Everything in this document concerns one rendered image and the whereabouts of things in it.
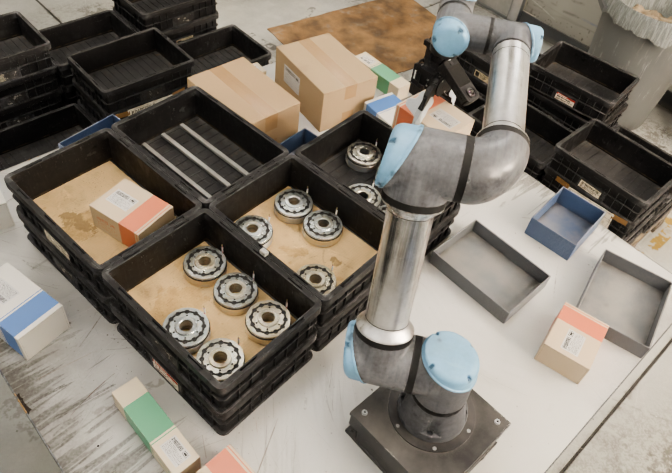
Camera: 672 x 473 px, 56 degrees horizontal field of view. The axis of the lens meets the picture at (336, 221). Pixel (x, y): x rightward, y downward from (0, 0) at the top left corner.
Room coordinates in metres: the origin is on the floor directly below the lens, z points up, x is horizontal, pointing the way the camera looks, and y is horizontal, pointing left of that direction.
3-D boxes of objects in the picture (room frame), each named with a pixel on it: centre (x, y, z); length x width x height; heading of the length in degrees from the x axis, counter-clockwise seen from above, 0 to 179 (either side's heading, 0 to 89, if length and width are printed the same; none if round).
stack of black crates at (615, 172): (1.92, -1.03, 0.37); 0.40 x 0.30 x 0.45; 49
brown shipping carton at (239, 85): (1.61, 0.35, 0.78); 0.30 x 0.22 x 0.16; 49
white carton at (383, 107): (1.71, -0.14, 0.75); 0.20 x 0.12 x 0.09; 43
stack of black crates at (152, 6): (2.62, 0.94, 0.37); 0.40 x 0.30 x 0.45; 140
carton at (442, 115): (1.29, -0.20, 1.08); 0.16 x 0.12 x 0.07; 49
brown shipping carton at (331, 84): (1.84, 0.12, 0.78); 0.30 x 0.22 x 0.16; 41
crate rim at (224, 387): (0.79, 0.24, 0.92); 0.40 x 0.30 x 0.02; 55
